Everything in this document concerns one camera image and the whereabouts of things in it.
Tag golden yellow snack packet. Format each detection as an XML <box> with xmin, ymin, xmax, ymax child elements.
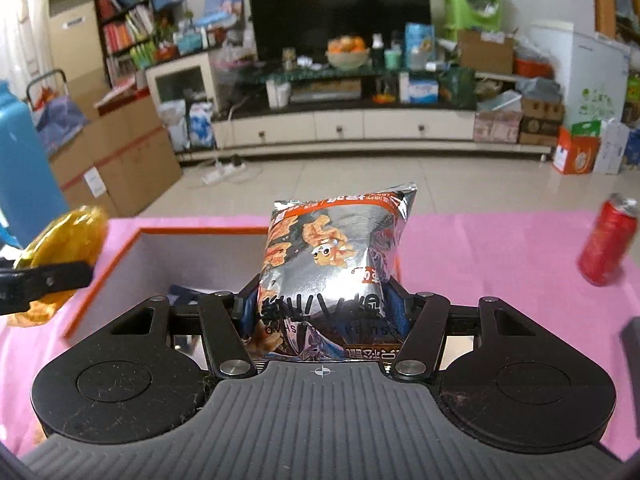
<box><xmin>2</xmin><ymin>206</ymin><xmax>108</xmax><ymax>327</ymax></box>

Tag silver chip bag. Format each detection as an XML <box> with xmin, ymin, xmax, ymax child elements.
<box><xmin>247</xmin><ymin>182</ymin><xmax>418</xmax><ymax>362</ymax></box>

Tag blue thermos jug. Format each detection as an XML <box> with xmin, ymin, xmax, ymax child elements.
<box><xmin>0</xmin><ymin>80</ymin><xmax>70</xmax><ymax>248</ymax></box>

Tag orange storage box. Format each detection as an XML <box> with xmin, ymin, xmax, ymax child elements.
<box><xmin>63</xmin><ymin>226</ymin><xmax>402</xmax><ymax>344</ymax></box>

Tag pink floral tablecloth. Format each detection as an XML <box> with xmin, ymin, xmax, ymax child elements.
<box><xmin>1</xmin><ymin>212</ymin><xmax>639</xmax><ymax>458</ymax></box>

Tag large cardboard box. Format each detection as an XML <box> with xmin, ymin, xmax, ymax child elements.
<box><xmin>50</xmin><ymin>96</ymin><xmax>182</xmax><ymax>218</ymax></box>

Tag white tv cabinet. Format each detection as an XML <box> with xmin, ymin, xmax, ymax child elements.
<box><xmin>178</xmin><ymin>108</ymin><xmax>552</xmax><ymax>162</ymax></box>

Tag red soda can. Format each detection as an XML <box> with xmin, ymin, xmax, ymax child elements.
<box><xmin>577</xmin><ymin>193</ymin><xmax>639</xmax><ymax>286</ymax></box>

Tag black rectangular box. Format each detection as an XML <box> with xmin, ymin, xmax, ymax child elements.
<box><xmin>620</xmin><ymin>316</ymin><xmax>640</xmax><ymax>377</ymax></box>

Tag orange white carton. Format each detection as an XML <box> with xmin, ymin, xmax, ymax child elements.
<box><xmin>552</xmin><ymin>127</ymin><xmax>601</xmax><ymax>174</ymax></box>

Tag white microwave cabinet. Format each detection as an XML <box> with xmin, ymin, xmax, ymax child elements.
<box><xmin>145</xmin><ymin>51</ymin><xmax>219</xmax><ymax>112</ymax></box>

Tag fruit bowl with oranges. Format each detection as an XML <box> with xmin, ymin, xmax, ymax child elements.
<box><xmin>326</xmin><ymin>36</ymin><xmax>370</xmax><ymax>70</ymax></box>

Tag wooden bookshelf with books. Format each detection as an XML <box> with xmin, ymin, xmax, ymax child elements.
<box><xmin>94</xmin><ymin>0</ymin><xmax>156</xmax><ymax>87</ymax></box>

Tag green plastic drawer rack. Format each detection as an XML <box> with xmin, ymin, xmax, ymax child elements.
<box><xmin>439</xmin><ymin>0</ymin><xmax>504</xmax><ymax>42</ymax></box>

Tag black television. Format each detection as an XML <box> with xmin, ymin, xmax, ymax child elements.
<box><xmin>248</xmin><ymin>0</ymin><xmax>432</xmax><ymax>62</ymax></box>

